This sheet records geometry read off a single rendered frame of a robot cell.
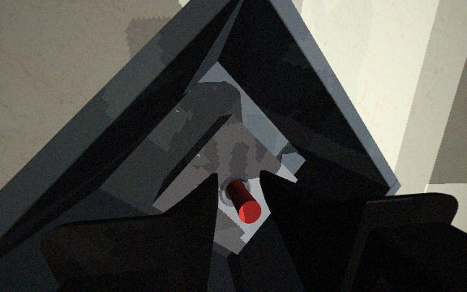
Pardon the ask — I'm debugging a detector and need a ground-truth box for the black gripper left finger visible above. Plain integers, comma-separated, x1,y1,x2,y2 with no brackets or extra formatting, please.
41,173,218,292

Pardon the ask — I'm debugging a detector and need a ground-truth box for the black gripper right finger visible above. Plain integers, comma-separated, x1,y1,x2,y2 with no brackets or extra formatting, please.
259,170,459,292

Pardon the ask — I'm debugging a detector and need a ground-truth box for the red peg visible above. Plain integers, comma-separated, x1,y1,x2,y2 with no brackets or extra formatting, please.
226,181,261,224

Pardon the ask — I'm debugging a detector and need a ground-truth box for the dark grey open box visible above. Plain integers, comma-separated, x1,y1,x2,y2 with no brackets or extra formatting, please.
0,0,401,292

